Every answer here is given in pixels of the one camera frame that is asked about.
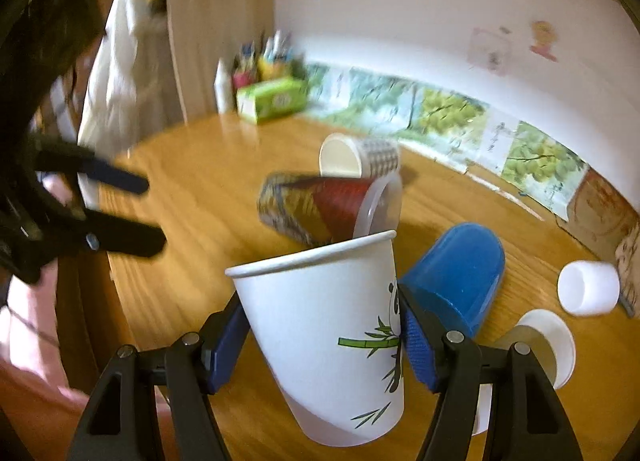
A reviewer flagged white panda print paper cup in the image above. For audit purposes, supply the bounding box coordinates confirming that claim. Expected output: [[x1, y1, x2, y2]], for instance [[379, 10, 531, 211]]
[[224, 229, 405, 448]]

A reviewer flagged blue plastic cup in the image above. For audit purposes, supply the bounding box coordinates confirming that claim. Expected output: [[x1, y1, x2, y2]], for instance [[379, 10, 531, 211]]
[[398, 222, 506, 339]]

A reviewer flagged clear plastic cup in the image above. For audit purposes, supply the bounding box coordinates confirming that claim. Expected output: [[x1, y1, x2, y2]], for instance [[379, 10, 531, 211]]
[[352, 172, 404, 241]]

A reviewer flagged white glue bottle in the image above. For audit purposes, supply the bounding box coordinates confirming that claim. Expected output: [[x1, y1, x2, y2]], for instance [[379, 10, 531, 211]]
[[214, 59, 235, 114]]

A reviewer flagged landscape picture strip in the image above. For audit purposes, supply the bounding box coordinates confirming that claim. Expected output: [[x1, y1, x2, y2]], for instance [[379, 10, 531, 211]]
[[302, 62, 590, 216]]

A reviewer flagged small white plastic cup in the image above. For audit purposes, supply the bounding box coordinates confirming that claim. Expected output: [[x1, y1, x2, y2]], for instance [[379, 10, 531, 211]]
[[557, 260, 621, 316]]

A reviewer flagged green tissue box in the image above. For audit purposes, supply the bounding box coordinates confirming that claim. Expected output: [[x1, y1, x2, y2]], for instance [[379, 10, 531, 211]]
[[236, 78, 310, 124]]

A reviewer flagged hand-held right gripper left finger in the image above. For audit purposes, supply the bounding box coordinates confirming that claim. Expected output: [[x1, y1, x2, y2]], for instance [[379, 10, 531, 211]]
[[66, 291, 247, 461]]

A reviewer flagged white hanging cloth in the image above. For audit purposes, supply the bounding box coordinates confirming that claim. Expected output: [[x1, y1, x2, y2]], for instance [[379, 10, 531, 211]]
[[77, 0, 183, 154]]

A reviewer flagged white dotted paper cup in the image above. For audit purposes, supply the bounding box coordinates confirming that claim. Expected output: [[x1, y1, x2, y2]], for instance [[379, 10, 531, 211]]
[[319, 133, 401, 180]]

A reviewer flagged red patterned paper cup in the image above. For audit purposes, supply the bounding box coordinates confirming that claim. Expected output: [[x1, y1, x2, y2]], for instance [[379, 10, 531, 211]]
[[257, 171, 381, 248]]

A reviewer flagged plain white paper cup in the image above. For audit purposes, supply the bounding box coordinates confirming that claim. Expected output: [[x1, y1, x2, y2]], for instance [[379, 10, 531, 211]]
[[470, 309, 576, 436]]

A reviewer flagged colourful pen holder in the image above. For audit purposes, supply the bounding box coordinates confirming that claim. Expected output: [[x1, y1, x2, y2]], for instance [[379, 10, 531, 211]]
[[231, 31, 307, 89]]

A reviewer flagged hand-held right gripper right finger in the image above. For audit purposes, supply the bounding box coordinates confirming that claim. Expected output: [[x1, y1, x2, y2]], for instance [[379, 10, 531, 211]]
[[398, 283, 586, 461]]

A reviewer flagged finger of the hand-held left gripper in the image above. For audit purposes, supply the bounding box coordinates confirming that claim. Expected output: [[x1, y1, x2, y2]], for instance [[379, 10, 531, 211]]
[[35, 138, 150, 194], [47, 205, 167, 258]]

